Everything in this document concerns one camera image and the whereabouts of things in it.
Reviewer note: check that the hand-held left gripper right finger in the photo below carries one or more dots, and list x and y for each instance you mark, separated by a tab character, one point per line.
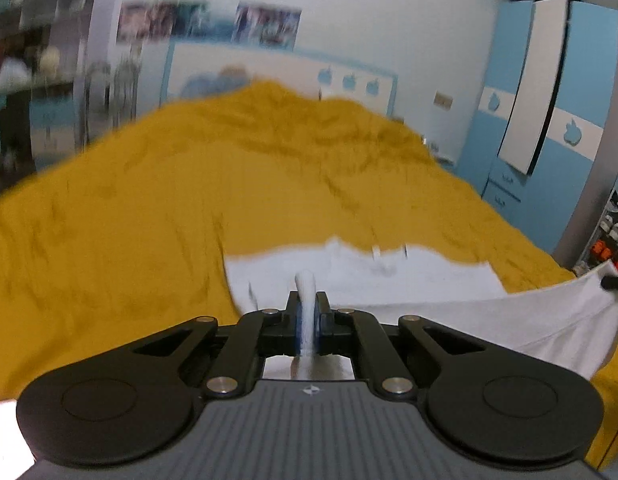
323	327

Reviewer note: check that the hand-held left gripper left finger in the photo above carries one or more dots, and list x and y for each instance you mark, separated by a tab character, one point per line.
295	325

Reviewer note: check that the white printed sweatshirt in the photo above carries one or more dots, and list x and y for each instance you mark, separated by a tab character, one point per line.
439	315

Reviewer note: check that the white shoe rack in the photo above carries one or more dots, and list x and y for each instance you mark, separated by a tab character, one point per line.
601	245

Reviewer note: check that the row of assorted shoes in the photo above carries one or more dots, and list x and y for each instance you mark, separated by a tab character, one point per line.
616	232

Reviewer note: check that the blue white wardrobe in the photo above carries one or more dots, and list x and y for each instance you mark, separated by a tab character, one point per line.
579	175

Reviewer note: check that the mustard yellow blanket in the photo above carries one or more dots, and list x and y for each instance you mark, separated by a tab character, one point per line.
139	200

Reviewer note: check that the blue nightstand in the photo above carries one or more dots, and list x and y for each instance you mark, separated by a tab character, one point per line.
439	152

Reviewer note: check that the black framed wardrobe mirror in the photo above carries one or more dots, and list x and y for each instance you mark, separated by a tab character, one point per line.
536	85

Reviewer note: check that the white blue bed headboard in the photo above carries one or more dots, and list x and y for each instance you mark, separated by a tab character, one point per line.
289	70

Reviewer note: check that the blue pillow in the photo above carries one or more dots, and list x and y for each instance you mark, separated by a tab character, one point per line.
214	82

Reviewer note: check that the white chair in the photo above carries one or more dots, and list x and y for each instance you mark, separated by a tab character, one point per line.
111	100

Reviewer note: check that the blue white desk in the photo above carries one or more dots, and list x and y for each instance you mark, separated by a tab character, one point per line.
44	125

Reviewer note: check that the beige round ornament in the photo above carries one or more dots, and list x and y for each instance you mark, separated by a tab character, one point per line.
51	59

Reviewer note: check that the white blue bookshelf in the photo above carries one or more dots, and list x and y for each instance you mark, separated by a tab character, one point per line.
39	5

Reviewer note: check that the beige wall switch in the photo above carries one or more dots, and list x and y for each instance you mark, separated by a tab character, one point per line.
443	100

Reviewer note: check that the pale blue wall poster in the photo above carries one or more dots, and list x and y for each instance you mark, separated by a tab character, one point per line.
266	25

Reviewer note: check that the dark green wall poster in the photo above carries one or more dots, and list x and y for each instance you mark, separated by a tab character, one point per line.
186	19

